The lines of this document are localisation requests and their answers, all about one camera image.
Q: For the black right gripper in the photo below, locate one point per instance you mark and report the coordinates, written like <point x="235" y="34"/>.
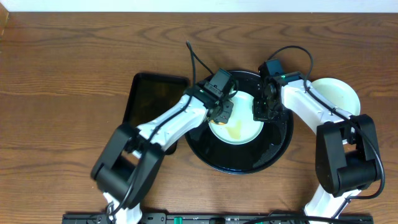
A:
<point x="261" y="111"/>

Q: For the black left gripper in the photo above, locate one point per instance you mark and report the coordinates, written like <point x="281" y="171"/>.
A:
<point x="224" y="113"/>

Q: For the green and yellow sponge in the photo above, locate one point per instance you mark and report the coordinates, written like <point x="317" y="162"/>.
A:
<point x="218" y="121"/>

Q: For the mint plate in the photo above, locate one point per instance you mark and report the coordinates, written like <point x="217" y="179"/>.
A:
<point x="241" y="127"/>
<point x="339" y="93"/>

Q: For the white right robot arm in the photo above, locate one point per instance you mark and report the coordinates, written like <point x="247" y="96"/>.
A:
<point x="347" y="160"/>

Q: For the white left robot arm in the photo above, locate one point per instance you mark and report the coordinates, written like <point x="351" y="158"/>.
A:
<point x="130" y="161"/>

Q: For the black rectangular tray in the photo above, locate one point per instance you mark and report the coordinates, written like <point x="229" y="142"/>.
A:
<point x="150" y="96"/>

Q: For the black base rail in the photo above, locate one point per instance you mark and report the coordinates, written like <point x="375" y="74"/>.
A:
<point x="163" y="218"/>

